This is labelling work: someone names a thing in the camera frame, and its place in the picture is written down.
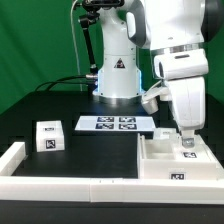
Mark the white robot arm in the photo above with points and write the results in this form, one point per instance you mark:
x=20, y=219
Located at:
x=154, y=49

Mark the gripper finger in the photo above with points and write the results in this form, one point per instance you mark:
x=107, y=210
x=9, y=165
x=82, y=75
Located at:
x=187, y=138

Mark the white cabinet top block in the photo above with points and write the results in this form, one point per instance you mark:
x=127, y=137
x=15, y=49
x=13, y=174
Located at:
x=49, y=136

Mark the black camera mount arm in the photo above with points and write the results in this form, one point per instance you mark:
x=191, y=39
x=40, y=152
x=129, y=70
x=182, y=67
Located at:
x=92, y=15

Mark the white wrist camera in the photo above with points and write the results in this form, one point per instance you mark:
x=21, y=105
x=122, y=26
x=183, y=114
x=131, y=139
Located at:
x=149, y=99

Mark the white cabinet door panel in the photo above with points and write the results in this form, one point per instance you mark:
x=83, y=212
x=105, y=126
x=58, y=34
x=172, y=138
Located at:
x=199, y=152
x=164, y=133

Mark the white marker base plate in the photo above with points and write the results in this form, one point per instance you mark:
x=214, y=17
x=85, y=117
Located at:
x=115, y=123

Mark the white U-shaped fence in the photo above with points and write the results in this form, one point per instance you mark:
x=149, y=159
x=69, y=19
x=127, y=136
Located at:
x=96, y=190

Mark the white cabinet body box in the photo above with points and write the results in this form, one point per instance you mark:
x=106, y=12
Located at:
x=155, y=160

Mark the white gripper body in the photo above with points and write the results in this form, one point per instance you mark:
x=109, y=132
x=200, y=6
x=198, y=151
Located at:
x=183, y=75

